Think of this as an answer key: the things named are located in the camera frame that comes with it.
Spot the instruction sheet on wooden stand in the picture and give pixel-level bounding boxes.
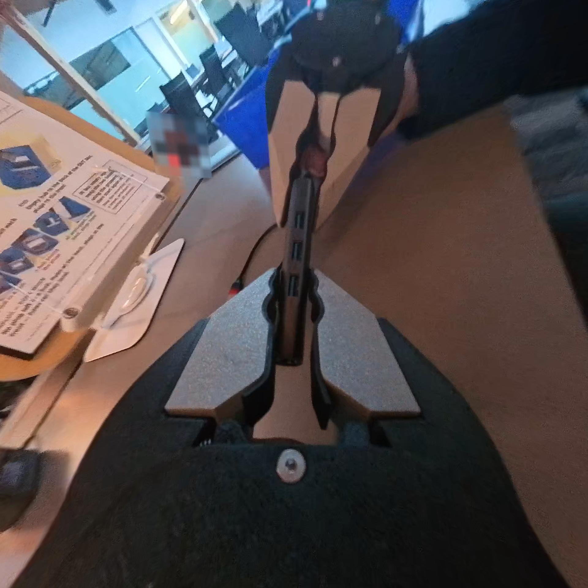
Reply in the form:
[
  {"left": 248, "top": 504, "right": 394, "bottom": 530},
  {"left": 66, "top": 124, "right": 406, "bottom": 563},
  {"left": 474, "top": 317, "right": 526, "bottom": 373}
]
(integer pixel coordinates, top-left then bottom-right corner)
[{"left": 0, "top": 94, "right": 205, "bottom": 382}]

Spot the grey usb hub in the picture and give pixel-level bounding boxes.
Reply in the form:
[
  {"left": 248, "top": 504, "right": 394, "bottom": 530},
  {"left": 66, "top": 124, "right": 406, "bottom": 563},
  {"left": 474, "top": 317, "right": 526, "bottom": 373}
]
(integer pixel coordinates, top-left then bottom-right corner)
[{"left": 276, "top": 175, "right": 319, "bottom": 366}]

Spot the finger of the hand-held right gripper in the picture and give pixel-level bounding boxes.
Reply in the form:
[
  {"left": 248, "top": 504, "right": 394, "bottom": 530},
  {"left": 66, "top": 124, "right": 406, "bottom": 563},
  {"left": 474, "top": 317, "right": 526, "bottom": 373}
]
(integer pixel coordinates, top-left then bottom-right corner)
[
  {"left": 268, "top": 79, "right": 319, "bottom": 229},
  {"left": 314, "top": 89, "right": 382, "bottom": 230}
]

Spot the white sheet holder bar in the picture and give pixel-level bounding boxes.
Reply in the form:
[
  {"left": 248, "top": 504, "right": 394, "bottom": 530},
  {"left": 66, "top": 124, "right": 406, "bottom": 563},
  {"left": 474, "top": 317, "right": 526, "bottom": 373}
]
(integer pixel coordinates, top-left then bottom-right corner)
[{"left": 59, "top": 190, "right": 168, "bottom": 332}]

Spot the black cable with red collars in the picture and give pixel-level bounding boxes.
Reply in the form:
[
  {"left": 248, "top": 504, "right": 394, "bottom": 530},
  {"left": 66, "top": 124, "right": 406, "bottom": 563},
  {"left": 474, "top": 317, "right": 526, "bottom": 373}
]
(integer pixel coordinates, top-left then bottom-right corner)
[{"left": 228, "top": 224, "right": 278, "bottom": 298}]

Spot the blue bin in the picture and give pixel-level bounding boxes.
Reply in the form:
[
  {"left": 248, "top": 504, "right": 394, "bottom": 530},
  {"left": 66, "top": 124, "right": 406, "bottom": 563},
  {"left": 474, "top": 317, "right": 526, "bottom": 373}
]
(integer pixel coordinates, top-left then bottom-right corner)
[{"left": 213, "top": 0, "right": 443, "bottom": 172}]

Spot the person's right hand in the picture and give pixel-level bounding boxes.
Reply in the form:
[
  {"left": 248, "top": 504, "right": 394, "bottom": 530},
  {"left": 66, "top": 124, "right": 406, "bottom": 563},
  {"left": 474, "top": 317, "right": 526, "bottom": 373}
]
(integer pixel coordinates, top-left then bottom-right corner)
[{"left": 396, "top": 60, "right": 422, "bottom": 135}]

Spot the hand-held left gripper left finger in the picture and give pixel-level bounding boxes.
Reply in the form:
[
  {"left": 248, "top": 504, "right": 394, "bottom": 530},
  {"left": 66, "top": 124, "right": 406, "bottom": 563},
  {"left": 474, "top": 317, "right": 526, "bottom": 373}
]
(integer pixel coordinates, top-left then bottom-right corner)
[{"left": 164, "top": 269, "right": 280, "bottom": 428}]

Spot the wooden post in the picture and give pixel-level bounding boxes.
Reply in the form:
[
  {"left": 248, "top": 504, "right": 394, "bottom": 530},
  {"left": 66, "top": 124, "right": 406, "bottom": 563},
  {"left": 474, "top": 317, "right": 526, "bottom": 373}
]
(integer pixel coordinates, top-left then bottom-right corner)
[{"left": 0, "top": 5, "right": 141, "bottom": 148}]

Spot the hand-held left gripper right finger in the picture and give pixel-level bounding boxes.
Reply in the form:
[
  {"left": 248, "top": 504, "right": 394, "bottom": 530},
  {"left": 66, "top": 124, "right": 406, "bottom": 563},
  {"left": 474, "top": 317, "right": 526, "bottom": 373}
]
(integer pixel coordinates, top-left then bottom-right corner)
[{"left": 311, "top": 269, "right": 422, "bottom": 430}]

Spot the white stand base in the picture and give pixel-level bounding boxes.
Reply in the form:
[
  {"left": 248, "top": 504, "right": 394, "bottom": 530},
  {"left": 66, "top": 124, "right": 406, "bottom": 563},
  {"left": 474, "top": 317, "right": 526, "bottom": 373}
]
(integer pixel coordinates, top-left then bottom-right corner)
[{"left": 84, "top": 238, "right": 185, "bottom": 364}]

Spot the person's right forearm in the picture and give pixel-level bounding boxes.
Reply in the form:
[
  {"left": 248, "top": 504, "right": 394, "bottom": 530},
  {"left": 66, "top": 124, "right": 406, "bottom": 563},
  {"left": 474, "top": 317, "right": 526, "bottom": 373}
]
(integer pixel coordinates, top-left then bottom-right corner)
[{"left": 404, "top": 0, "right": 588, "bottom": 141}]

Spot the black office chair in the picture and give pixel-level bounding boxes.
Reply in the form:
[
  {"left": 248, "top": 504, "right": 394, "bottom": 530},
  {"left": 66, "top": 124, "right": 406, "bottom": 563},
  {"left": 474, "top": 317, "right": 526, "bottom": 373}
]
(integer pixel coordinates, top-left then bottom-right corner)
[
  {"left": 160, "top": 73, "right": 219, "bottom": 141},
  {"left": 215, "top": 2, "right": 282, "bottom": 70},
  {"left": 198, "top": 43, "right": 242, "bottom": 95}
]

